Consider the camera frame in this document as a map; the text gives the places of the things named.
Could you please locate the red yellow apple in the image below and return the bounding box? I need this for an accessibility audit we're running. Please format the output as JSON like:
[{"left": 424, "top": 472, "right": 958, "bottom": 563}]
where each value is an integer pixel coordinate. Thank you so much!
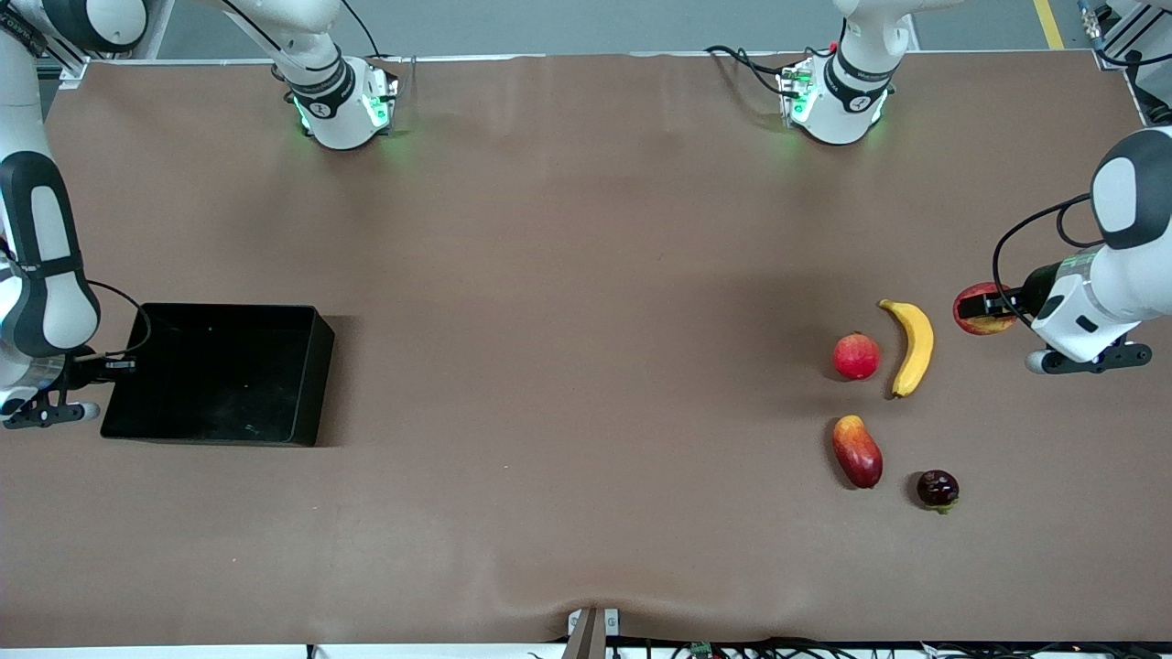
[{"left": 952, "top": 282, "right": 1018, "bottom": 337}]

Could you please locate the yellow banana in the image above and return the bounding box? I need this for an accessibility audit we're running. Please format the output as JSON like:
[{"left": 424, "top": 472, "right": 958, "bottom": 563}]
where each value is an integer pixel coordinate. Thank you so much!
[{"left": 877, "top": 298, "right": 936, "bottom": 400}]

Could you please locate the black plastic box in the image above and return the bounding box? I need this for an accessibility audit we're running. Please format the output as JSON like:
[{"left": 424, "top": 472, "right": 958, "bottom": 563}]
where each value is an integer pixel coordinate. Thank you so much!
[{"left": 99, "top": 303, "right": 336, "bottom": 448}]

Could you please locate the red pomegranate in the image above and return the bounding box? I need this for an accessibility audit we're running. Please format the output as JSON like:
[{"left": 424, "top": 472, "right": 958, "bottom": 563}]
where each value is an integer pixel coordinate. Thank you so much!
[{"left": 832, "top": 331, "right": 883, "bottom": 382}]

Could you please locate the dark purple mangosteen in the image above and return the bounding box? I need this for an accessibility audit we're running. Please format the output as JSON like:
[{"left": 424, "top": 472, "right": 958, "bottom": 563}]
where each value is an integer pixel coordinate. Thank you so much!
[{"left": 916, "top": 469, "right": 961, "bottom": 515}]

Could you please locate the red yellow mango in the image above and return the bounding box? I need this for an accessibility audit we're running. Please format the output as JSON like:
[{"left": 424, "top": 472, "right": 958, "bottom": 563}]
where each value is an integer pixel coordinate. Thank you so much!
[{"left": 831, "top": 415, "right": 884, "bottom": 491}]

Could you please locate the brown table cover sheet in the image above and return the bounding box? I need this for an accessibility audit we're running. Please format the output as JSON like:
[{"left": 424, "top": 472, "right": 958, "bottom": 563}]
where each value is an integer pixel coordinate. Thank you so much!
[{"left": 0, "top": 50, "right": 1172, "bottom": 646}]

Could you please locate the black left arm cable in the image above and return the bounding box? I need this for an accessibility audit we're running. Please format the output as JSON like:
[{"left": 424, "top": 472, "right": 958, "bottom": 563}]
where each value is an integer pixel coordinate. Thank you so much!
[{"left": 992, "top": 190, "right": 1107, "bottom": 323}]

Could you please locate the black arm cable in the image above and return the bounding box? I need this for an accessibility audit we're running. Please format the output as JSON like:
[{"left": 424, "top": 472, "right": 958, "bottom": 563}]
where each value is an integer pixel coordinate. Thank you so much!
[
  {"left": 85, "top": 278, "right": 153, "bottom": 360},
  {"left": 992, "top": 190, "right": 1107, "bottom": 323}
]

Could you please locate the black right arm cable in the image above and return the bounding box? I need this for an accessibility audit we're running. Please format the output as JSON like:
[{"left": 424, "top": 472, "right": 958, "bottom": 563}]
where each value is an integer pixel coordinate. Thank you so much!
[{"left": 85, "top": 278, "right": 153, "bottom": 360}]

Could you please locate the aluminium profile frame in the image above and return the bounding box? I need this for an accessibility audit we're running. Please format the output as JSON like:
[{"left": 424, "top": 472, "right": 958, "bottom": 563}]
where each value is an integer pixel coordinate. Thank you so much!
[
  {"left": 37, "top": 0, "right": 177, "bottom": 90},
  {"left": 1079, "top": 0, "right": 1172, "bottom": 124}
]

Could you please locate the black base cable bundle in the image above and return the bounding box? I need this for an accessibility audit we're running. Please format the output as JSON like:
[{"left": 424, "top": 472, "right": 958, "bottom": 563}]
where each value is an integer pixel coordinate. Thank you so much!
[{"left": 703, "top": 43, "right": 799, "bottom": 98}]

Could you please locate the metal camera mount clamp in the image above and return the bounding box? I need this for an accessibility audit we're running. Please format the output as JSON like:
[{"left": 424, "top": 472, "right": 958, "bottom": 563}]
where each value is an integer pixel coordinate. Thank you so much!
[{"left": 566, "top": 607, "right": 621, "bottom": 659}]

